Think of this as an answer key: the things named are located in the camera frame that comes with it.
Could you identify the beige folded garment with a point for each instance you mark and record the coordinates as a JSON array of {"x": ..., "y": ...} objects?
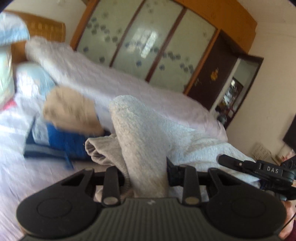
[{"x": 70, "y": 111}]

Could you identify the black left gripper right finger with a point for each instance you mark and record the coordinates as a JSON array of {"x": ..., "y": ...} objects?
[{"x": 186, "y": 177}]

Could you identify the light blue floral pillow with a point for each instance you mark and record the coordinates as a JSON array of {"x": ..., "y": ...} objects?
[{"x": 18, "y": 74}]

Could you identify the blue drawstring garment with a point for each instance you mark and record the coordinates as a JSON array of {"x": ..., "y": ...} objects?
[{"x": 71, "y": 144}]

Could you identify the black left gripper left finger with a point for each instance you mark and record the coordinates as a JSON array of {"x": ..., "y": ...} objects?
[{"x": 113, "y": 180}]

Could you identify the dark brown wooden door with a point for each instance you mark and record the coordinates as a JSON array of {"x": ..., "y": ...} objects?
[{"x": 225, "y": 79}]

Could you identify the lavender patterned bedspread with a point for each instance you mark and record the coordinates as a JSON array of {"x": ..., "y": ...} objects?
[{"x": 20, "y": 177}]

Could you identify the wooden wardrobe with glass doors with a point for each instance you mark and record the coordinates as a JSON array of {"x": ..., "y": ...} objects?
[{"x": 164, "y": 43}]

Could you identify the navy striped folded garment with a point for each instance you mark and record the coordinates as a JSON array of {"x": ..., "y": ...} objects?
[{"x": 37, "y": 144}]

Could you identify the black television screen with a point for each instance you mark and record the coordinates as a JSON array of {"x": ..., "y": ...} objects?
[{"x": 290, "y": 136}]

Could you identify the wooden headboard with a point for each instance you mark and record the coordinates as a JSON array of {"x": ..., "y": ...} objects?
[{"x": 38, "y": 26}]

